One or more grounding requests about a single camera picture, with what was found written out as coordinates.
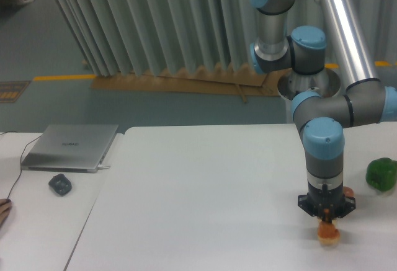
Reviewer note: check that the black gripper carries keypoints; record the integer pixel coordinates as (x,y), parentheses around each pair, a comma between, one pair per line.
(326,203)

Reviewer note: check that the orange bread loaf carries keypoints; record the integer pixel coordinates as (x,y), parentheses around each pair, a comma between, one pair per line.
(327,233)

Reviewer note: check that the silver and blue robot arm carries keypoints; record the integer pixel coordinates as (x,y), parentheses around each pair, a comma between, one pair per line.
(320,121)

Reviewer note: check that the person's hand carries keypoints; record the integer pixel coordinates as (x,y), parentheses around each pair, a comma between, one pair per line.
(5,209)

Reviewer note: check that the brown egg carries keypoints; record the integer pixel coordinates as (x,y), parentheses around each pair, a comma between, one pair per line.
(347,191)

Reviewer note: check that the green bell pepper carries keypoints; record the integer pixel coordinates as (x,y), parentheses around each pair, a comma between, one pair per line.
(381,174)

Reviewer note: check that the brown cardboard sheet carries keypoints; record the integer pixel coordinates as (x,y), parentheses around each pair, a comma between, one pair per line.
(243,82)

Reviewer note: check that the silver closed laptop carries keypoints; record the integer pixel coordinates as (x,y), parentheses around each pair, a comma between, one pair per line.
(71,148)

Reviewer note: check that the small black controller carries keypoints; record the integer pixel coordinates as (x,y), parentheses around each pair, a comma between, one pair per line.
(60,184)

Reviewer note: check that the pale green folding curtain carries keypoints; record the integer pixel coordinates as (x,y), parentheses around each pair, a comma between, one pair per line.
(153,36)

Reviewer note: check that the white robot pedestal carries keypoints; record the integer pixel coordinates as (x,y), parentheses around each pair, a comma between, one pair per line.
(326,83)

